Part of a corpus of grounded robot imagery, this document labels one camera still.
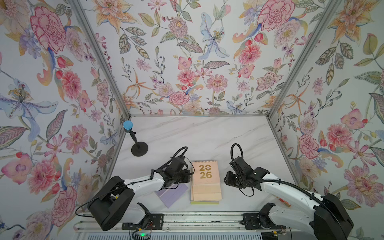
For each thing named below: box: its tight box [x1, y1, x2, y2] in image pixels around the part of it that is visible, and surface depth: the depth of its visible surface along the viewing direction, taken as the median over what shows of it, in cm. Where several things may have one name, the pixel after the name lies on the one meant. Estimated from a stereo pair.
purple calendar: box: [154, 183, 189, 209], surface depth 83 cm
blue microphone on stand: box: [123, 120, 149, 157], surface depth 102 cm
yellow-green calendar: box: [190, 201, 220, 205], surface depth 82 cm
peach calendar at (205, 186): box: [191, 160, 222, 201], surface depth 83 cm
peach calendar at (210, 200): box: [190, 198, 222, 203], surface depth 80 cm
